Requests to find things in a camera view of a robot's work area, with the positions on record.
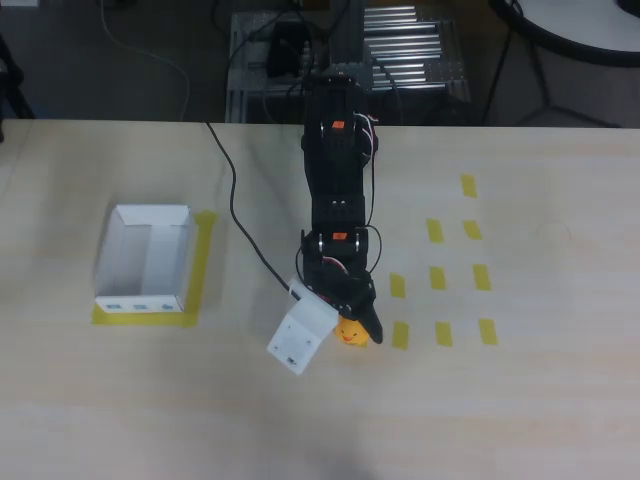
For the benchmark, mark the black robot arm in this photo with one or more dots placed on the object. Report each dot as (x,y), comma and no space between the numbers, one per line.
(335,170)

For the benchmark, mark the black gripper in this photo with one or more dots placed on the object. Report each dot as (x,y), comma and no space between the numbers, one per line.
(361,304)

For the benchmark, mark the metal roller frame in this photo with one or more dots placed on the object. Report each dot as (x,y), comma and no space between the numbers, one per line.
(425,50)

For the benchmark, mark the black table leg frame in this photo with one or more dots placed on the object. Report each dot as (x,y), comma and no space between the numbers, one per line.
(542,90)

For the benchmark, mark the black chair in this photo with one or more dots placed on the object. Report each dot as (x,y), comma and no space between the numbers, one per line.
(12,85)

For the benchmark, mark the round white table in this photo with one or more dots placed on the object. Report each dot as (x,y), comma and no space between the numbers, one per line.
(590,25)

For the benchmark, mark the white cardboard box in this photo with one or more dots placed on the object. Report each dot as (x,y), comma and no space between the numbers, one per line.
(142,260)

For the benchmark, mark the short yellow tape piece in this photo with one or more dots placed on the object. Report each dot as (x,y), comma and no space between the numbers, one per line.
(468,186)
(472,229)
(488,331)
(437,277)
(401,334)
(397,285)
(435,230)
(443,334)
(482,277)

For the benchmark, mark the long yellow tape strip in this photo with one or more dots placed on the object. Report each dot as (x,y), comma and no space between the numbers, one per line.
(145,319)
(202,260)

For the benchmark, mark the yellow rubber duck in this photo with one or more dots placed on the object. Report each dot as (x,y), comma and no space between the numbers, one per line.
(351,334)

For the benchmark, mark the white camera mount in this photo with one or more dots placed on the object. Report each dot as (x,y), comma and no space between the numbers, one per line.
(302,335)

